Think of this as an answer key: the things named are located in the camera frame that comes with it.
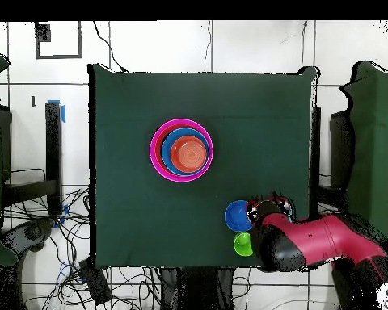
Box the orange small bowl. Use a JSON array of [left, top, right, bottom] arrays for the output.
[[170, 135, 209, 173]]

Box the dark blue small bowl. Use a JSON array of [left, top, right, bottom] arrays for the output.
[[223, 199, 254, 233]]

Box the green plastic cup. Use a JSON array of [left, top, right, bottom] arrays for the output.
[[233, 232, 255, 258]]

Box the blue medium bowl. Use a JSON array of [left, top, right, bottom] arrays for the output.
[[160, 127, 211, 177]]

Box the pink large bowl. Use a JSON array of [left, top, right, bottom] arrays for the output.
[[149, 118, 215, 184]]

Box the dark green tablecloth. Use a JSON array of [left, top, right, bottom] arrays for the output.
[[87, 63, 318, 269]]

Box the black power strip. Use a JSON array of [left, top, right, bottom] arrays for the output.
[[78, 258, 113, 306]]

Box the black floor stand base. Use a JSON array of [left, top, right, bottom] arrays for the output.
[[1, 217, 57, 254]]

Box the black post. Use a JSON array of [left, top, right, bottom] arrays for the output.
[[310, 106, 323, 220]]

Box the black cable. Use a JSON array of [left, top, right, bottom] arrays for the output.
[[92, 20, 128, 74]]

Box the black frame with blue tape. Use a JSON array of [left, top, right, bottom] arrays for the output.
[[0, 98, 67, 228]]

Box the black square floor frame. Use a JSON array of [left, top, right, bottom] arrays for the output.
[[34, 20, 84, 60]]

